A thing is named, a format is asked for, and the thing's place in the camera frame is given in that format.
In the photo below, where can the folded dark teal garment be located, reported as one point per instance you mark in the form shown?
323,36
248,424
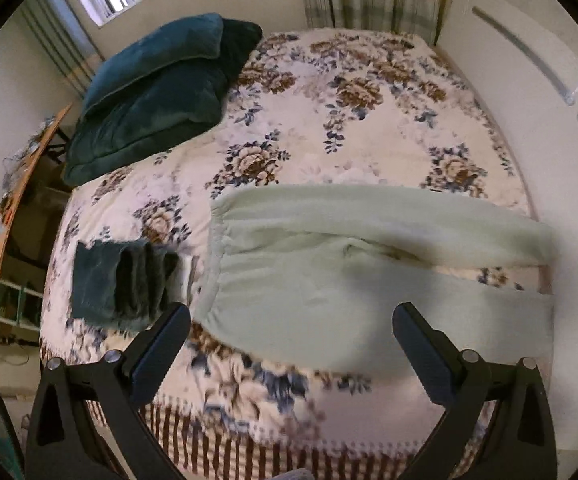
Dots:
121,285

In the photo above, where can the cluttered wooden desk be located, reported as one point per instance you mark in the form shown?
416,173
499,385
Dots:
31,209

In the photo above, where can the dark teal pillow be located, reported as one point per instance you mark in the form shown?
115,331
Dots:
160,91

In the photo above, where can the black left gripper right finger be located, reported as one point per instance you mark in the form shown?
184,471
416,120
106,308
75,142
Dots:
520,440

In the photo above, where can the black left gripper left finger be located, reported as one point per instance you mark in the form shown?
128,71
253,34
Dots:
63,443

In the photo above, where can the floral bed blanket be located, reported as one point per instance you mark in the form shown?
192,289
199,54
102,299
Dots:
353,171

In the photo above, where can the light green fleece pants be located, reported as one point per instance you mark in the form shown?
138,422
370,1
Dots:
309,275

